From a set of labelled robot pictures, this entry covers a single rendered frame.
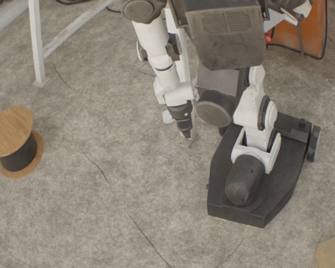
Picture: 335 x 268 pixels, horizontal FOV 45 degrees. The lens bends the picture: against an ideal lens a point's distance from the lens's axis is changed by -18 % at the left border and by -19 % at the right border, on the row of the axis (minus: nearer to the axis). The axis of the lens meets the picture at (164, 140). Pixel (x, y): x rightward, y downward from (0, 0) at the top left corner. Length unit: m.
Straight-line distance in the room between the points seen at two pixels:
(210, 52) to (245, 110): 0.55
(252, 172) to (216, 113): 0.62
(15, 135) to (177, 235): 1.09
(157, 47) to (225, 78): 0.21
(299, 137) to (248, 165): 0.44
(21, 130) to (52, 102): 0.50
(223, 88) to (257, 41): 0.25
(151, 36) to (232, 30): 0.29
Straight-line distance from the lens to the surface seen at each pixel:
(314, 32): 3.01
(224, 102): 1.38
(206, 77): 1.40
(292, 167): 2.21
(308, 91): 2.84
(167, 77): 1.51
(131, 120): 2.72
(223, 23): 1.13
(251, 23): 1.14
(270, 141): 2.08
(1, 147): 2.62
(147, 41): 1.36
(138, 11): 1.21
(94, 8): 3.46
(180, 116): 1.74
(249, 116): 1.76
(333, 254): 2.00
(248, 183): 1.94
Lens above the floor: 1.91
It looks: 48 degrees down
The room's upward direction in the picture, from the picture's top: 13 degrees counter-clockwise
